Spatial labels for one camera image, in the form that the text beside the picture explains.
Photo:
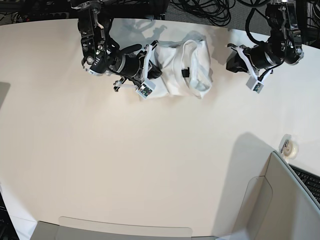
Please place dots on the beige cardboard box right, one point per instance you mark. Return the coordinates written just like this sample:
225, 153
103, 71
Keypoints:
275, 206

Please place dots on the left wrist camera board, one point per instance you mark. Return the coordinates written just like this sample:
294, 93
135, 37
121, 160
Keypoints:
254, 85

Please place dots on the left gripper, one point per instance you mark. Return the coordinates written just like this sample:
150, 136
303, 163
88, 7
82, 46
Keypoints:
248, 60

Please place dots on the beige cardboard box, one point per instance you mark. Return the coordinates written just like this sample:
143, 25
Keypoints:
69, 228
275, 206

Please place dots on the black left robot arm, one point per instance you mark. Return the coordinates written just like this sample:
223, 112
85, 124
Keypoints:
284, 44

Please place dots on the black cable pile floor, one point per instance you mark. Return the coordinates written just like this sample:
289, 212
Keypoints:
217, 12

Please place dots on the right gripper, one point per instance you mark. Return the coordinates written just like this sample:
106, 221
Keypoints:
134, 65

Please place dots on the beige cardboard box bottom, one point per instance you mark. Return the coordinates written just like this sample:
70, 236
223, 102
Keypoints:
69, 228

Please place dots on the white tape roll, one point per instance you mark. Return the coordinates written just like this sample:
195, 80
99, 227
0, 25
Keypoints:
288, 147

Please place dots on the black keyboard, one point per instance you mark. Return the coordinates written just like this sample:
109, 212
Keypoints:
311, 181

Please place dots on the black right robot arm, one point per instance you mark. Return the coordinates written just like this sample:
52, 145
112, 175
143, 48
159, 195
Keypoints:
103, 55

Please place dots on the white printed t-shirt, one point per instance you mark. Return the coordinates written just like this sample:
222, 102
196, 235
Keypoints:
185, 68

